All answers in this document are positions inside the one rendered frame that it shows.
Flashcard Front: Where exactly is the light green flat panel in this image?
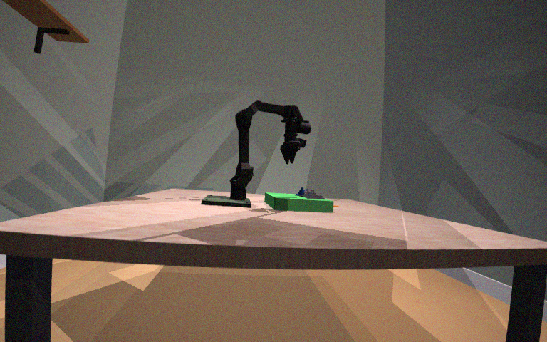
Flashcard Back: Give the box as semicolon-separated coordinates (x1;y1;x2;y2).
264;188;333;213

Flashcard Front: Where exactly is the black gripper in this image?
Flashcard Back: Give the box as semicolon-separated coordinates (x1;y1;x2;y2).
280;131;301;164

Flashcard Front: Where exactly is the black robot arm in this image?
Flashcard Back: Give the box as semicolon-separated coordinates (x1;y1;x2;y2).
229;100;311;201

